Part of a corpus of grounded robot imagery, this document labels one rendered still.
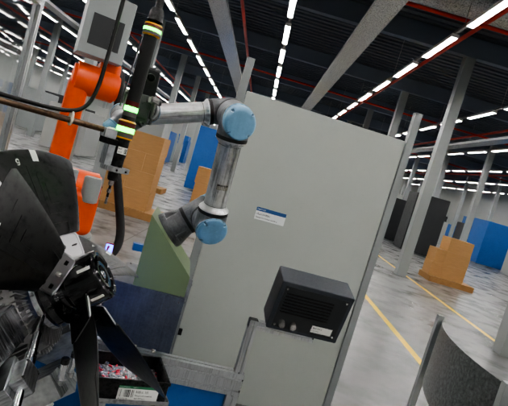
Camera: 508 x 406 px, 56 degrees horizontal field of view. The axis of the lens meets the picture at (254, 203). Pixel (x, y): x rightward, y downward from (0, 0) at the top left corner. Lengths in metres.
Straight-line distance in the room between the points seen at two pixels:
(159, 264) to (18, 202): 0.97
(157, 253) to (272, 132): 1.45
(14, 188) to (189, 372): 0.99
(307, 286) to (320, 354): 1.83
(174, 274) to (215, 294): 1.31
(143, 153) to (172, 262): 7.43
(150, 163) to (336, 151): 6.41
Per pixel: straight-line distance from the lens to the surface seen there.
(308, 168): 3.09
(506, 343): 7.72
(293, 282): 1.59
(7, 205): 0.93
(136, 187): 9.26
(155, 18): 1.23
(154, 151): 9.16
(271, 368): 3.37
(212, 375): 1.73
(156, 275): 1.86
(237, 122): 1.65
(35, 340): 1.07
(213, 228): 1.76
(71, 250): 1.20
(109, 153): 1.19
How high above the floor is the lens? 1.56
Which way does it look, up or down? 4 degrees down
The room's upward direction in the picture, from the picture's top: 16 degrees clockwise
